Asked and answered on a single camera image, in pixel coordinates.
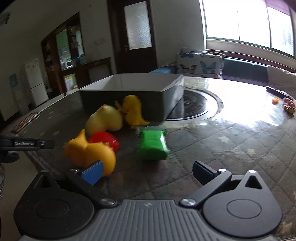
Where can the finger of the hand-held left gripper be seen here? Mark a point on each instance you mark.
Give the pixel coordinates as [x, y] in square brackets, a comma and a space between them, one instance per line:
[47, 143]

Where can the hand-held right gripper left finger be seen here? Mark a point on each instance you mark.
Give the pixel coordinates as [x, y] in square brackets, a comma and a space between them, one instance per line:
[92, 173]

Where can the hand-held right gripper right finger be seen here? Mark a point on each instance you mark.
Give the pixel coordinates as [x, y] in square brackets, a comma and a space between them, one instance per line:
[200, 171]

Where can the orange-yellow toy animal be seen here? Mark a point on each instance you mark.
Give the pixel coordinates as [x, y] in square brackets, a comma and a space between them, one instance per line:
[92, 155]

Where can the red toy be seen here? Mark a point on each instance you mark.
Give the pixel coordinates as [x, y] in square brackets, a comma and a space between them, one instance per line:
[105, 139]

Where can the pale yellow pear toy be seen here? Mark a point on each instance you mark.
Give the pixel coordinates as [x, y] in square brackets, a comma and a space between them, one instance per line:
[104, 119]

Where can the green toy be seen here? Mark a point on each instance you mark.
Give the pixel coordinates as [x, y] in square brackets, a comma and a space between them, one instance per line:
[151, 144]

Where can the grey box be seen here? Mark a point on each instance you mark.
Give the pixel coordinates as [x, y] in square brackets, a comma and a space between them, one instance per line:
[129, 102]

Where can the flat board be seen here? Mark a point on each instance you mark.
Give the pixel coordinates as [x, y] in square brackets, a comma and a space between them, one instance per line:
[25, 122]

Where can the white water dispenser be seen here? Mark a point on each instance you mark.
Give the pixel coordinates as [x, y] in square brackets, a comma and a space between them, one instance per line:
[18, 92]

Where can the white fridge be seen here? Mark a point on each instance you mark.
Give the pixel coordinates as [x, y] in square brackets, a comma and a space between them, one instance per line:
[34, 83]

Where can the black round turntable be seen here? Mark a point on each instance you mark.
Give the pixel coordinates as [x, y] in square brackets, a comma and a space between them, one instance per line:
[196, 104]

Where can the dark wooden cabinet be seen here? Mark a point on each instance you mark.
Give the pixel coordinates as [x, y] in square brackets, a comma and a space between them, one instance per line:
[53, 60]

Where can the dark wooden side table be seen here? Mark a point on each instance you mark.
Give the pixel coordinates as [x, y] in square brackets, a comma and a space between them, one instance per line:
[97, 69]

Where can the small orange item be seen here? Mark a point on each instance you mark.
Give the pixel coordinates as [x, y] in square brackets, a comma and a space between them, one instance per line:
[275, 101]

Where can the butterfly print pillow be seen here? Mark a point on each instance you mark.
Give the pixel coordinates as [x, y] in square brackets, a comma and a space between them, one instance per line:
[196, 66]

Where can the blue cushion cover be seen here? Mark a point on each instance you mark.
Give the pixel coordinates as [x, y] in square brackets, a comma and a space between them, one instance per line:
[163, 70]

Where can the small yellow red item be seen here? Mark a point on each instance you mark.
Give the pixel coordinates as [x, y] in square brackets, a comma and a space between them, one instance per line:
[290, 109]

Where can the black remote control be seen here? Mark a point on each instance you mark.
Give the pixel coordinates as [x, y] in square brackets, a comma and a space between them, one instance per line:
[277, 91]

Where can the dark sofa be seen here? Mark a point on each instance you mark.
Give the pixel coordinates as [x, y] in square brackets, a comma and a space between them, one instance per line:
[245, 69]

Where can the small pink item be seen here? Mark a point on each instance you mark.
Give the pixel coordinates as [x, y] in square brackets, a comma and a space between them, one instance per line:
[288, 100]

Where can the ceiling lamp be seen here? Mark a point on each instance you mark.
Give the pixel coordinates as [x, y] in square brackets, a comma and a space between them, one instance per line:
[4, 19]

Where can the beige cushion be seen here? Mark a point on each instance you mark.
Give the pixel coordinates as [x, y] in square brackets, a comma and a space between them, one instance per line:
[281, 77]

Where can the dark wooden door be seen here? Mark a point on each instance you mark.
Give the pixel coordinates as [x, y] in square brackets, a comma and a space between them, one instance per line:
[136, 58]

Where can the large window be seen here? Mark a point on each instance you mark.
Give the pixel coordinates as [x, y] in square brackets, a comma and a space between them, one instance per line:
[245, 20]

